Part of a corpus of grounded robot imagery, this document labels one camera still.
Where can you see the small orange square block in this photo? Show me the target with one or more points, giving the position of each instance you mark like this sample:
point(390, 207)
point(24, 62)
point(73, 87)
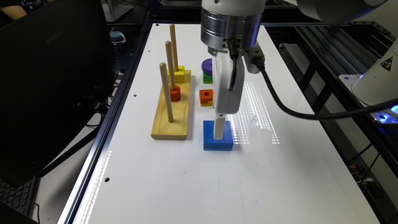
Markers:
point(206, 95)

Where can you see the purple round disc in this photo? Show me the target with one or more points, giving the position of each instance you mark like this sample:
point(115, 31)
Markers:
point(206, 67)

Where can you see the black Samsung monitor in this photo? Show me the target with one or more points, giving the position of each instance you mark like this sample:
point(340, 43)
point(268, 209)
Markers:
point(57, 67)

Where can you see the small yellow block underneath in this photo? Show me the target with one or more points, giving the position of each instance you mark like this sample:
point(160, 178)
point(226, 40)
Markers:
point(207, 103)

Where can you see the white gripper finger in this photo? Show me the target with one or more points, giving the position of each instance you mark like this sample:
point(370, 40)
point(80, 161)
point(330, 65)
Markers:
point(218, 126)

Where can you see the back wooden peg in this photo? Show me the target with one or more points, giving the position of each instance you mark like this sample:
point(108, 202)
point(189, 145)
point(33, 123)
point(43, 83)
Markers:
point(174, 46)

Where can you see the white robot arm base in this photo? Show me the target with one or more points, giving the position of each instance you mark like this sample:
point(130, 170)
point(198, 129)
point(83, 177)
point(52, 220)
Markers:
point(378, 84)

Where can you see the blue square block with hole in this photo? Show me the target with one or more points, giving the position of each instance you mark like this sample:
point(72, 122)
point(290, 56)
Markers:
point(212, 144)

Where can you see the middle wooden peg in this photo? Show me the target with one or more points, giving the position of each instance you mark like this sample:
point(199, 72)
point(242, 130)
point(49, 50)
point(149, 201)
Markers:
point(168, 47)

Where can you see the blue water bottle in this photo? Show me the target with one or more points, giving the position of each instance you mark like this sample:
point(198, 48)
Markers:
point(121, 49)

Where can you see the wooden peg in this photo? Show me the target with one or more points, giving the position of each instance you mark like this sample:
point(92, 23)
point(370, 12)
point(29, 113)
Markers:
point(168, 47)
point(166, 90)
point(174, 46)

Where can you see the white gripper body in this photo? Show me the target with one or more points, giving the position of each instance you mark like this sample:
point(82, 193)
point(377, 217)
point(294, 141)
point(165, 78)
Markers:
point(226, 101)

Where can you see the yellow block on peg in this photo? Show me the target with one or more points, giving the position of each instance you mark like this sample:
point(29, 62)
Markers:
point(179, 75)

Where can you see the orange block on peg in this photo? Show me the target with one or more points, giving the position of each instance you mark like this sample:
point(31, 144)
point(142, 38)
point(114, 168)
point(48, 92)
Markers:
point(175, 95)

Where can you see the person forearm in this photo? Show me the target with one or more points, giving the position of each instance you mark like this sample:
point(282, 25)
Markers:
point(14, 12)

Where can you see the grey monitor stand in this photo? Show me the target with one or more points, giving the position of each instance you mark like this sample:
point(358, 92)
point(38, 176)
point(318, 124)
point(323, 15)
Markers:
point(114, 10)

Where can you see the green square block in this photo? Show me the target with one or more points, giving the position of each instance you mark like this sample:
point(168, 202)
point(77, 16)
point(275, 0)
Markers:
point(207, 78)

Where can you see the black keyboard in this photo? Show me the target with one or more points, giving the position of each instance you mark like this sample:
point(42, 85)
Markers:
point(19, 198)

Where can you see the front wooden peg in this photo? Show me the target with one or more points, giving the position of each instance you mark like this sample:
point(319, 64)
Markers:
point(166, 90)

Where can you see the wooden peg base board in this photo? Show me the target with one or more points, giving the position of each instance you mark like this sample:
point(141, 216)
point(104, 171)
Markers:
point(177, 130)

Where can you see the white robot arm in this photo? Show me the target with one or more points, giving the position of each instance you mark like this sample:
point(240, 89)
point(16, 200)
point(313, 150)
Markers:
point(229, 29)

